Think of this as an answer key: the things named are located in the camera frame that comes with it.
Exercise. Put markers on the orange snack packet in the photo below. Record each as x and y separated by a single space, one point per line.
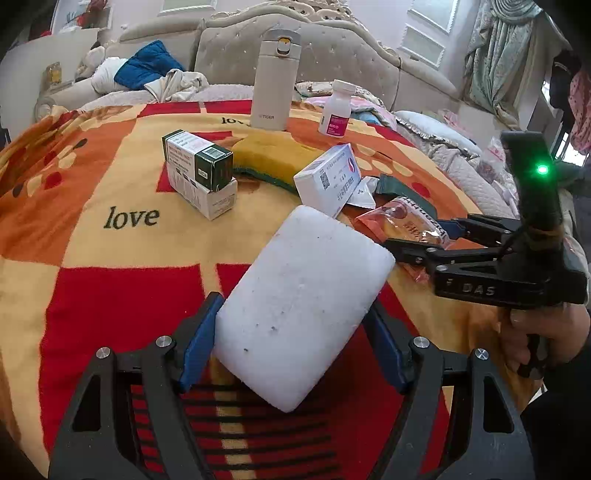
406 226

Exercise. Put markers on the beige crumpled garment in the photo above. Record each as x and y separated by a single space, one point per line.
178 85

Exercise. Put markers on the person's right hand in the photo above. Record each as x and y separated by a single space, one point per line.
568 332

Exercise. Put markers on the white pillow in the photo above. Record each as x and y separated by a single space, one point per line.
106 76

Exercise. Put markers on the white folded paper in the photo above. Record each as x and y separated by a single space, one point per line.
362 196

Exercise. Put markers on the lace edged pillow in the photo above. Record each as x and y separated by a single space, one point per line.
434 129

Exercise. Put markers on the white thermos bottle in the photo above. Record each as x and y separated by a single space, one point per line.
274 83

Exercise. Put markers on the printed checkered blanket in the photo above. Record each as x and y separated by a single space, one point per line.
115 277

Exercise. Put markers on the glass jar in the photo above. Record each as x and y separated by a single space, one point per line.
54 74

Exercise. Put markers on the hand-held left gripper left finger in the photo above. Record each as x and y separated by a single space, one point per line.
201 341

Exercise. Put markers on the white cabinet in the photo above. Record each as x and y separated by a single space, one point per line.
27 60

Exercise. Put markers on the green patterned curtain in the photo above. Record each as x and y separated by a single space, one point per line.
503 55

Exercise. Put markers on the yellow and green sponge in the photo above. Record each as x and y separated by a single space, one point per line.
272 159

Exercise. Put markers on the plush toy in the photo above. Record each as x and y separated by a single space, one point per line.
92 57

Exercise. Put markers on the hanging dark and pink clothes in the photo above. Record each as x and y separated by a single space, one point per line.
572 101

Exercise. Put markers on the white and blue medicine box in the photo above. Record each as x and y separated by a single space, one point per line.
328 177

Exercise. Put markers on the white pill bottle pink label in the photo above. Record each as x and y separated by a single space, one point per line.
336 113

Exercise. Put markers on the pink floral quilt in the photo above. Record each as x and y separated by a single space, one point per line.
364 104

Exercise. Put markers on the blue jacket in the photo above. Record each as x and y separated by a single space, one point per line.
143 67

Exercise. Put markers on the tufted beige headboard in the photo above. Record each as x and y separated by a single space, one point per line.
346 50

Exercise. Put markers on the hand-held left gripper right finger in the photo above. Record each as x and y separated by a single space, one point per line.
390 350

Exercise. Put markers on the green and white medicine box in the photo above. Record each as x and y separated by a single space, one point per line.
198 159

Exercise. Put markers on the person's right forearm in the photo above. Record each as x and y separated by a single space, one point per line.
563 424

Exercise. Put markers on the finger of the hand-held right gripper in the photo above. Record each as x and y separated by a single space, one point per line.
443 256
480 226

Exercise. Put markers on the white foam block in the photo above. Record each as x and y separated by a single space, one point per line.
300 300

